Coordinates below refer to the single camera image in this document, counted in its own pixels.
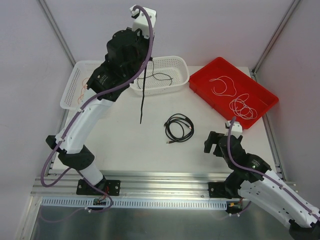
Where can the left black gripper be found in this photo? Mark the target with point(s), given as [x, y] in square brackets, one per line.
[144, 56]

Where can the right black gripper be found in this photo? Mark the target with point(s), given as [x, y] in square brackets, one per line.
[215, 144]

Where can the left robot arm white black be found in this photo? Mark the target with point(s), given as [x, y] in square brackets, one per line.
[69, 143]

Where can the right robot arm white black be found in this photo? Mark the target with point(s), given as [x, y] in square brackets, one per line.
[253, 179]

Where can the white perforated rounded basket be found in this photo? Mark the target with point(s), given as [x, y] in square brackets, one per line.
[163, 75]

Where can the red plastic tray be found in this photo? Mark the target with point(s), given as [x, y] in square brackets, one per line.
[231, 92]

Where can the clear white rectangular basket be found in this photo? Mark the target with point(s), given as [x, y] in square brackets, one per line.
[75, 92]

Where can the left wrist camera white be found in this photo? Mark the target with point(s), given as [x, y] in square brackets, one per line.
[140, 21]

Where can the left aluminium frame post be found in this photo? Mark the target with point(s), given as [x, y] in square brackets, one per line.
[56, 30]

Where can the aluminium frame post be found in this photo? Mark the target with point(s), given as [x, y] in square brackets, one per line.
[56, 30]
[276, 35]

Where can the aluminium mounting rail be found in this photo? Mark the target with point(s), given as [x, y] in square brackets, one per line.
[134, 184]

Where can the right aluminium frame post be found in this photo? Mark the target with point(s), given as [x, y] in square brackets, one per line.
[276, 35]

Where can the white slotted cable duct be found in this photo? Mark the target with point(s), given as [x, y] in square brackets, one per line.
[136, 203]

